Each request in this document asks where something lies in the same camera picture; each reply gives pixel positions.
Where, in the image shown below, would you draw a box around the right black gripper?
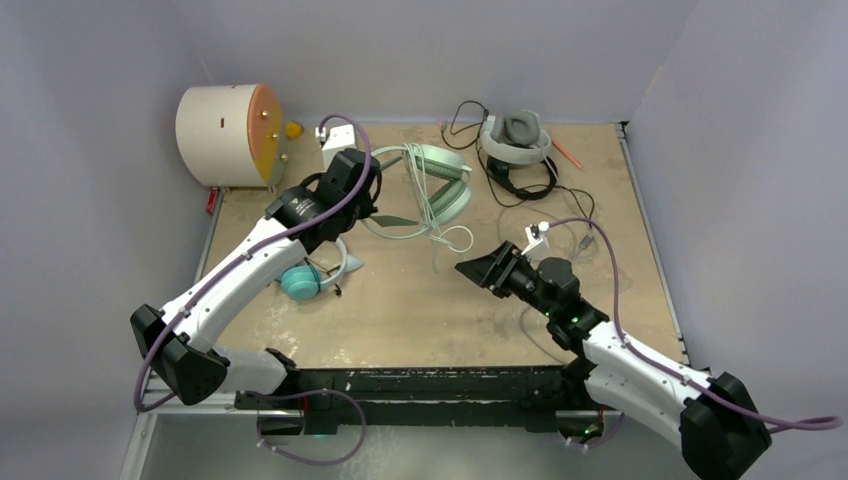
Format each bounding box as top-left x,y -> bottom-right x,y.
455,241 -> 556,318

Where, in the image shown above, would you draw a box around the black headphones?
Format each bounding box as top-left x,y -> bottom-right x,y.
440,100 -> 597,219

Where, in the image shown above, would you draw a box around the mint green headphones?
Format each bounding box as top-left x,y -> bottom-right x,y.
361,143 -> 474,271

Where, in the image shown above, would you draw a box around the teal cat-ear headphones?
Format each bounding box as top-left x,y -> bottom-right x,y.
276,238 -> 365,302

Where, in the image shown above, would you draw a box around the white grey headphones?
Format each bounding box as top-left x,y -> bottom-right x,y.
478,109 -> 552,166

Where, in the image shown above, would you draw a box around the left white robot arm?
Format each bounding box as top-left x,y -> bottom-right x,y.
130,148 -> 382,412

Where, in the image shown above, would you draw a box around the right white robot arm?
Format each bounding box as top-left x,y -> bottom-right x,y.
455,241 -> 772,479

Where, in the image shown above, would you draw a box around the orange pencil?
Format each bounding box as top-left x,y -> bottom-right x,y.
551,139 -> 584,170

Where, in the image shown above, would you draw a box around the yellow small object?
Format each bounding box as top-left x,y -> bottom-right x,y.
284,121 -> 304,140

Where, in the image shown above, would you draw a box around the red clamp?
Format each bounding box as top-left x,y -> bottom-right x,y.
205,188 -> 220,215

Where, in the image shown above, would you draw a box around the white cylinder drum orange lid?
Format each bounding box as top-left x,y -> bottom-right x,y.
175,84 -> 286,190

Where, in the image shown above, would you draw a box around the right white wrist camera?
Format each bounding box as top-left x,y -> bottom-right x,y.
522,222 -> 550,261

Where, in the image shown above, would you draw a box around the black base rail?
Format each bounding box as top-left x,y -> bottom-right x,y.
227,353 -> 616,439

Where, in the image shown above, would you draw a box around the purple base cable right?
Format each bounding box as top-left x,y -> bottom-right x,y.
566,413 -> 627,451

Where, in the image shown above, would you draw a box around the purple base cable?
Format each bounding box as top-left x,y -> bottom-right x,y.
256,388 -> 368,468
566,413 -> 627,451

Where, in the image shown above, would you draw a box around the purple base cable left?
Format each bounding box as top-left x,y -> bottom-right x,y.
256,388 -> 368,468

